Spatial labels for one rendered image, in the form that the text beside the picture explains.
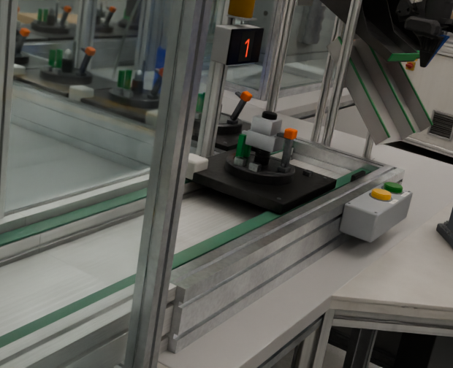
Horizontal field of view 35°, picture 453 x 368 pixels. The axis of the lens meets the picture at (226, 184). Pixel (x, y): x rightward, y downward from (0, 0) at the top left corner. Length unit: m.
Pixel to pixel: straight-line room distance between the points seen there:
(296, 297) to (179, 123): 0.54
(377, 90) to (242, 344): 1.02
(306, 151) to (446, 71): 4.12
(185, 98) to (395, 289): 0.71
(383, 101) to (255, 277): 0.88
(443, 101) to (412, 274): 4.48
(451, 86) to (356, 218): 4.46
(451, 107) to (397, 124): 3.94
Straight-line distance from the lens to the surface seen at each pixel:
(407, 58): 1.83
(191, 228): 1.28
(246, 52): 1.48
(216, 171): 1.43
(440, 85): 5.87
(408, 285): 1.39
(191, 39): 0.75
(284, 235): 1.20
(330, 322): 1.32
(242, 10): 1.45
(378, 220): 1.41
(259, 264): 1.15
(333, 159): 1.76
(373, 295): 1.31
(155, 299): 0.85
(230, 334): 1.09
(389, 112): 1.92
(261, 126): 1.42
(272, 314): 1.17
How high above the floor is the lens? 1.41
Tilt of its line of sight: 19 degrees down
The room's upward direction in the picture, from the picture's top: 10 degrees clockwise
